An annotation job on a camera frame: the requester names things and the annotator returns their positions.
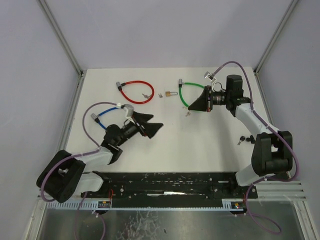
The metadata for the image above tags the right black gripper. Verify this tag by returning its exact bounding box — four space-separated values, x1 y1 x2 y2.
188 85 230 113

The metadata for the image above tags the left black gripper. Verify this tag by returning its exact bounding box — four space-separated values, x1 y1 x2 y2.
116 110 163 147

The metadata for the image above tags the green cable lock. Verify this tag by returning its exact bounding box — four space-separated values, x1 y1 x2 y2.
178 78 204 110

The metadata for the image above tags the brass padlock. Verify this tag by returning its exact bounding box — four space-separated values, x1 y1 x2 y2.
165 91 179 97

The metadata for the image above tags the red cable lock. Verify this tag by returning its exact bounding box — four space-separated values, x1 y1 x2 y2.
115 80 155 105

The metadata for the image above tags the blue cable lock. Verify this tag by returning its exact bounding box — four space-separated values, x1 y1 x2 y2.
90 107 121 130

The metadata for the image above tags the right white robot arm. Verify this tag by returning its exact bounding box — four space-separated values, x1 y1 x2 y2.
188 72 293 198

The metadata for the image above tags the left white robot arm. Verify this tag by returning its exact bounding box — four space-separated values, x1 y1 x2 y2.
36 111 163 203

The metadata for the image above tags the black head key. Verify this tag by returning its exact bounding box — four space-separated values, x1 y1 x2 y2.
237 136 251 145

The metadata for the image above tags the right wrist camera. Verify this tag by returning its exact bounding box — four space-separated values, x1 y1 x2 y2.
204 71 217 88

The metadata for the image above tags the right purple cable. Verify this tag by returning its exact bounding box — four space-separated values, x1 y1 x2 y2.
212 61 301 235

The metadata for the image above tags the purple cable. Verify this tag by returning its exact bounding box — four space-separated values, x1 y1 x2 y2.
39 101 121 240
212 61 301 235

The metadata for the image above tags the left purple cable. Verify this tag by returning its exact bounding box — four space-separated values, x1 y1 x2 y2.
39 101 121 240

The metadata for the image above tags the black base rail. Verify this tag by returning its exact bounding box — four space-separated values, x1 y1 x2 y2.
87 172 258 209

